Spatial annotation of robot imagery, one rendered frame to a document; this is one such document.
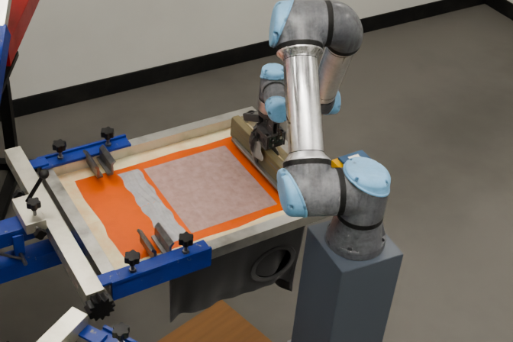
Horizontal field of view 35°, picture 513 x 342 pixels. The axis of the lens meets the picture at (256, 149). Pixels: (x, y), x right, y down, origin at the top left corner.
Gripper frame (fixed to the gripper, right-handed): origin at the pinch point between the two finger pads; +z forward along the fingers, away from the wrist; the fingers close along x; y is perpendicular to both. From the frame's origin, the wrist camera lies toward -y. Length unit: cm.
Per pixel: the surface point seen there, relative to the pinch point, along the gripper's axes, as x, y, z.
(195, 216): -30.3, 12.0, 4.1
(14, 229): -82, 3, -5
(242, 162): -3.8, -5.1, 5.0
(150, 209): -41.3, 3.5, 3.8
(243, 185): -9.4, 5.5, 4.6
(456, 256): 116, -1, 102
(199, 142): -11.4, -20.9, 5.3
